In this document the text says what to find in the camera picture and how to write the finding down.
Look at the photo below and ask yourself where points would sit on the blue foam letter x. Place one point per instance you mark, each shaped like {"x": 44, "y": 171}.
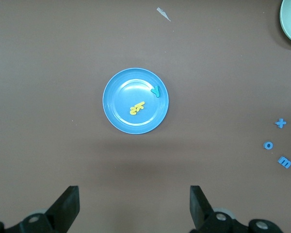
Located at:
{"x": 280, "y": 123}

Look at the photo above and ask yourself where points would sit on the small grey tape scrap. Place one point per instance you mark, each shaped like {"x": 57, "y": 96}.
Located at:
{"x": 163, "y": 13}

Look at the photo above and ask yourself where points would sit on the blue round plate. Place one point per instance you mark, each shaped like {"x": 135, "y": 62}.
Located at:
{"x": 126, "y": 121}

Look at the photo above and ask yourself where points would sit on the yellow foam letter k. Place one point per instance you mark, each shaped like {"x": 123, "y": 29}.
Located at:
{"x": 140, "y": 106}

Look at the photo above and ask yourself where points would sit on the brown table cover sheet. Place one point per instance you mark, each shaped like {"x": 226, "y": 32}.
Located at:
{"x": 38, "y": 72}

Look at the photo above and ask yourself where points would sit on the yellow foam letter s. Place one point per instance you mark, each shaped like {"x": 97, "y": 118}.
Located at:
{"x": 133, "y": 111}

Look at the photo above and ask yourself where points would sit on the blue foam letter o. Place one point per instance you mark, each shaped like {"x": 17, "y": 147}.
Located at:
{"x": 264, "y": 145}

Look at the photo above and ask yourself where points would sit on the blue foam letter m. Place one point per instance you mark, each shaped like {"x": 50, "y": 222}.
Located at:
{"x": 284, "y": 162}

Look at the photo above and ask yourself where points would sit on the teal foam letter y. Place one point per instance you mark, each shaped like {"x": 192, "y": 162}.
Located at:
{"x": 156, "y": 92}

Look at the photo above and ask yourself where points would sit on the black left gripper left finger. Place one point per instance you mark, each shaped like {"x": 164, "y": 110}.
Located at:
{"x": 63, "y": 211}

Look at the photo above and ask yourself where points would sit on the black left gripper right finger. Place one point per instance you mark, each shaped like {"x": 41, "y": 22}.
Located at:
{"x": 201, "y": 211}

